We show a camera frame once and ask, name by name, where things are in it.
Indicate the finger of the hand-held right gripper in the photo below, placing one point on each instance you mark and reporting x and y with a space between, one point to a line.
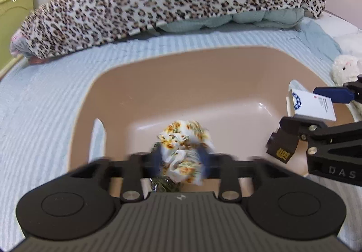
299 126
333 94

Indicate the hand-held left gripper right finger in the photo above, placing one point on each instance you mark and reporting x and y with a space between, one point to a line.
203 159

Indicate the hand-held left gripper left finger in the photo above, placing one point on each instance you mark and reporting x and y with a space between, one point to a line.
156 159

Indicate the floral print cloth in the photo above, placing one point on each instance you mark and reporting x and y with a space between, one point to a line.
183 144

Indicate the small white box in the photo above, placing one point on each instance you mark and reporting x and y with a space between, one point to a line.
311 105

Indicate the small black box gold print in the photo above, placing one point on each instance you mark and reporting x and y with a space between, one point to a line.
284 147

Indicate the beige plastic basin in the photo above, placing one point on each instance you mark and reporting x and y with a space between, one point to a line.
198 93

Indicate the shiny green foil packet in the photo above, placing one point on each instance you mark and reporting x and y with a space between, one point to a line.
165 185

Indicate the white plush toy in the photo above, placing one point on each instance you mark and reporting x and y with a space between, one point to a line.
346 67

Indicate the white padded quilt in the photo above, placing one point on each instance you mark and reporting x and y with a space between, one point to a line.
343 31

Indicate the light green quilt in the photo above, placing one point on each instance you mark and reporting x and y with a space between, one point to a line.
234 21

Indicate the blue striped bedspread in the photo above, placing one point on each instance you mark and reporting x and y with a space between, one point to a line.
45 105

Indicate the leopard print blanket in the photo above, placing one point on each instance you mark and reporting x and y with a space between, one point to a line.
158 0

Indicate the pink cloth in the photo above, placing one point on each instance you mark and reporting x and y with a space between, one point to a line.
19 44

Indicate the green wooden cabinet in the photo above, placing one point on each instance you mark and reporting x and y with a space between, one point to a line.
14 12

